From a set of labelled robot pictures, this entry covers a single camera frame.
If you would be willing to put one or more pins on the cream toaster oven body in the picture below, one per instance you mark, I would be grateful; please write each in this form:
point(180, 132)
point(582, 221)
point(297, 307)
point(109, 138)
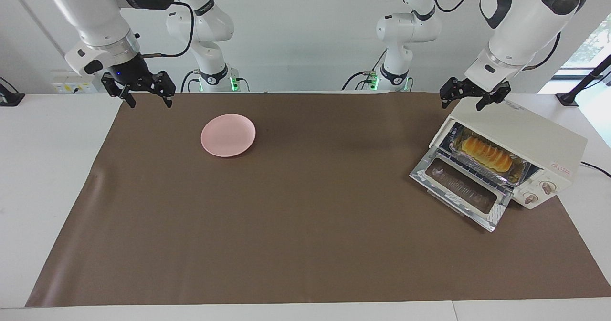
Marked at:
point(525, 130)

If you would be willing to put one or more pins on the cream oven knob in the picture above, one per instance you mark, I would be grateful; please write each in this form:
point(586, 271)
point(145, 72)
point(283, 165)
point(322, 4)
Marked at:
point(530, 198)
point(548, 186)

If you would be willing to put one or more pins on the black angled stand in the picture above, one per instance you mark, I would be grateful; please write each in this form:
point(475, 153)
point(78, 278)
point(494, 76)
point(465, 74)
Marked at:
point(568, 99)

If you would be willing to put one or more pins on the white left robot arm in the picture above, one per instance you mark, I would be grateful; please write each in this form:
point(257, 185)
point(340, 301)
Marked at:
point(520, 20)

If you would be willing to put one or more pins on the brown table mat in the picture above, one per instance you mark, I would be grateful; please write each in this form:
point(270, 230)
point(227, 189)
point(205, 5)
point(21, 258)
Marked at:
point(305, 225)

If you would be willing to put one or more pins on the pink round plate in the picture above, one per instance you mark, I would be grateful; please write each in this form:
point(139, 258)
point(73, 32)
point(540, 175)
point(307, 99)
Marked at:
point(228, 136)

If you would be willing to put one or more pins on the bright window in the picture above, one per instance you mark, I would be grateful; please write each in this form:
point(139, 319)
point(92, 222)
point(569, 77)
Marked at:
point(592, 44)

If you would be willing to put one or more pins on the black desk clamp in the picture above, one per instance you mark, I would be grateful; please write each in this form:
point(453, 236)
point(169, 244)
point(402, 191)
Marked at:
point(9, 99)

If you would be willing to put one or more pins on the glass oven door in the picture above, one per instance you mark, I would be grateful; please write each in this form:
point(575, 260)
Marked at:
point(458, 188)

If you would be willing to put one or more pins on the golden ridged bread loaf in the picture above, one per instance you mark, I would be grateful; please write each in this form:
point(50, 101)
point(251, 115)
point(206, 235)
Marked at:
point(487, 153)

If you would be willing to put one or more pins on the white wall power socket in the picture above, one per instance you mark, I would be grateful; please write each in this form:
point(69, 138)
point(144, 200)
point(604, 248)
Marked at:
point(71, 87)

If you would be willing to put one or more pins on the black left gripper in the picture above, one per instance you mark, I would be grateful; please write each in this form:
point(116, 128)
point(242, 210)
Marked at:
point(472, 88)

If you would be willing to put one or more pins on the aluminium foil tray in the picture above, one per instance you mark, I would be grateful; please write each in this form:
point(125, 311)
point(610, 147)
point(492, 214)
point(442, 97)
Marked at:
point(521, 167)

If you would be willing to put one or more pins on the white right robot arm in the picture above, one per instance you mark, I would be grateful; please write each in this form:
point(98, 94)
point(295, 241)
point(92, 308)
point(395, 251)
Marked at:
point(90, 6)

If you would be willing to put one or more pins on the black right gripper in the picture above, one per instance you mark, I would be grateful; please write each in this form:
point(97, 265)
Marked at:
point(131, 73)

